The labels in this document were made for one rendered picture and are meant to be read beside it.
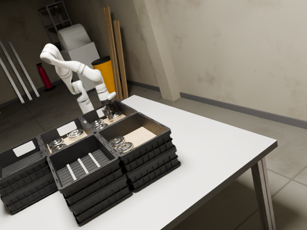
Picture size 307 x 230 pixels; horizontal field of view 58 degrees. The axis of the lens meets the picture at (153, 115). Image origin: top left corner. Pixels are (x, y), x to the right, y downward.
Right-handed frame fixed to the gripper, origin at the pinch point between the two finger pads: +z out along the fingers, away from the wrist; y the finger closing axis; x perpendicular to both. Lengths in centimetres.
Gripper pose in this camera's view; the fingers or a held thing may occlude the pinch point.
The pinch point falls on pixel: (112, 116)
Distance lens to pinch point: 200.8
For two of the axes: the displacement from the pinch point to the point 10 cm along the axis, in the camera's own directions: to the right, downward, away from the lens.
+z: 2.9, 8.7, 3.9
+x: 8.9, -0.9, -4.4
